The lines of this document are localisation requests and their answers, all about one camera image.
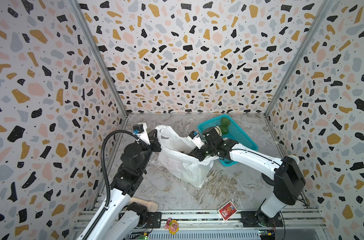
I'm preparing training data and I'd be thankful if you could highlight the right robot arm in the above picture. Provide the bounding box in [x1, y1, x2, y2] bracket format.
[188, 127, 306, 227]

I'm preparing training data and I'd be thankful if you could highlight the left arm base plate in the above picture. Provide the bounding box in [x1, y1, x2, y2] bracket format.
[136, 212, 162, 229]

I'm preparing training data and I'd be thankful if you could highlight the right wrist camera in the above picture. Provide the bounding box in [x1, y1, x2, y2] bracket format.
[188, 131, 205, 149]

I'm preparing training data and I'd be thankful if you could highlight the beige wooden pestle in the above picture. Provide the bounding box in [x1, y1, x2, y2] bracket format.
[129, 197, 159, 213]

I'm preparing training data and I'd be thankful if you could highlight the dark green avocado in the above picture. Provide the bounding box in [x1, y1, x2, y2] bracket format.
[221, 117, 232, 128]

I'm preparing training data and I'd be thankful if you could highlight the black corrugated cable hose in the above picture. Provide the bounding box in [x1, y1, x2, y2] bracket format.
[81, 129, 141, 240]

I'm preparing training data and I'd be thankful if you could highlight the pink yellow flower toy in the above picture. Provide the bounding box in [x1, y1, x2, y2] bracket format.
[164, 218, 179, 235]

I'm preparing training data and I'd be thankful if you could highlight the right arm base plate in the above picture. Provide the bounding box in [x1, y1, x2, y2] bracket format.
[240, 211, 284, 228]

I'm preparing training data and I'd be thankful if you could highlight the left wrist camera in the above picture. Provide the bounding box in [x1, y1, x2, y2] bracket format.
[133, 123, 150, 146]

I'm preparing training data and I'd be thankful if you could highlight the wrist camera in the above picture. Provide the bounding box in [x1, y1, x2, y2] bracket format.
[133, 123, 150, 146]
[188, 131, 205, 149]

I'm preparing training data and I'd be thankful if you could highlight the aluminium rail frame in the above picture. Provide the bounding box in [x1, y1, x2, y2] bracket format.
[72, 208, 329, 240]

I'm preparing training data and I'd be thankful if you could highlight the teal plastic basket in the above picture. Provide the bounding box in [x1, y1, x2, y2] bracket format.
[198, 115, 272, 173]

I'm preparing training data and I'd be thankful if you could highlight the red card pack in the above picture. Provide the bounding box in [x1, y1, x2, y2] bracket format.
[218, 201, 238, 222]

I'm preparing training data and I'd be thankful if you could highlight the cream cauliflower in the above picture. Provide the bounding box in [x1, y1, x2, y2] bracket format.
[215, 126, 222, 134]

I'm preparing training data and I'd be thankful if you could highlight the white plastic bag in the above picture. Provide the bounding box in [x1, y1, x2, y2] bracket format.
[156, 125, 219, 188]

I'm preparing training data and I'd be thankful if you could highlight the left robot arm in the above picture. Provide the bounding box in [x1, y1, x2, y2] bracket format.
[78, 123, 161, 240]

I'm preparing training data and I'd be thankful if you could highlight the small green vegetable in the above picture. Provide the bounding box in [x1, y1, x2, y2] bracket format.
[220, 125, 229, 135]

